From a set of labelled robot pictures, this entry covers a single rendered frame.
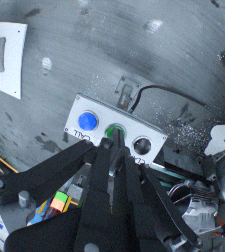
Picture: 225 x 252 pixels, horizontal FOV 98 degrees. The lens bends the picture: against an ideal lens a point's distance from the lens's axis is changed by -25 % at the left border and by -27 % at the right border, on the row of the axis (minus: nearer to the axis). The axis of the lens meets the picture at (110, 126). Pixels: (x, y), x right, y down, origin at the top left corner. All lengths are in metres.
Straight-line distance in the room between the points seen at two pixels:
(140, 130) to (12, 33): 0.63
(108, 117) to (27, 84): 0.52
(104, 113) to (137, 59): 0.26
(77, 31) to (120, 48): 0.16
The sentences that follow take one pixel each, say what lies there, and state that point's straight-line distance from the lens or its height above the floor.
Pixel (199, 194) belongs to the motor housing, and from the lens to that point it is 0.56.
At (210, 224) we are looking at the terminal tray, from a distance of 0.65.
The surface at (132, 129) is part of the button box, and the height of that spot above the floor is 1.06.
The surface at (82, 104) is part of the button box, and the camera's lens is 0.21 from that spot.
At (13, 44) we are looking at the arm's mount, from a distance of 0.66.
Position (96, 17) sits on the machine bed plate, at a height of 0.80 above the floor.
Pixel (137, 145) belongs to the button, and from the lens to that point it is 0.22.
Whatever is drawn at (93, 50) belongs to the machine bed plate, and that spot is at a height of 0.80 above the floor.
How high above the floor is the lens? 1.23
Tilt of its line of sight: 51 degrees down
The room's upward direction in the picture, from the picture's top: 160 degrees counter-clockwise
